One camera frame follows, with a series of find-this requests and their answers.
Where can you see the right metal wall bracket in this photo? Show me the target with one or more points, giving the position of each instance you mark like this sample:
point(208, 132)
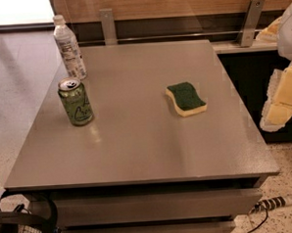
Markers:
point(247, 32)

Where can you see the white power strip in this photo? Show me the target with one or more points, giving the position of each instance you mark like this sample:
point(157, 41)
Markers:
point(272, 203)

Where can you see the green soda can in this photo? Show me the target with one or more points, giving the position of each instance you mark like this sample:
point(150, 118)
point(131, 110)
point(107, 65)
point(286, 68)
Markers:
point(75, 101)

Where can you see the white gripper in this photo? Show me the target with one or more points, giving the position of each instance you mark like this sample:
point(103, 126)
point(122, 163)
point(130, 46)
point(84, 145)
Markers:
point(289, 35)

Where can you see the green and yellow sponge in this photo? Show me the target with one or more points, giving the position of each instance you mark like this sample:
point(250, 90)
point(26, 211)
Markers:
point(185, 99)

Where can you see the horizontal metal rail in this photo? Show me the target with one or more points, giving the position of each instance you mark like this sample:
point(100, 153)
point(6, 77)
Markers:
point(214, 36)

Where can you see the black chair frame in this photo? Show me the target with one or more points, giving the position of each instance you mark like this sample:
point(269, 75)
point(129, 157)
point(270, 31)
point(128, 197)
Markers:
point(11, 220)

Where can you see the grey drawer cabinet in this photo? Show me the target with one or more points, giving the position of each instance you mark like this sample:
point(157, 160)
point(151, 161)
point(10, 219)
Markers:
point(161, 208)

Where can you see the clear plastic water bottle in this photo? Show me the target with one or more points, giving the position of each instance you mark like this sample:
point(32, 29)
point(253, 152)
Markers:
point(69, 49)

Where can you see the metal wall bracket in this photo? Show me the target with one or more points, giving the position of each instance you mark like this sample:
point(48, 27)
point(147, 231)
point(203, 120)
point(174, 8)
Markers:
point(247, 32)
point(108, 26)

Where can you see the left metal wall bracket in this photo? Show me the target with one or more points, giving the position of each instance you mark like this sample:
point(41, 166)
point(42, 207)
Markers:
point(108, 26)

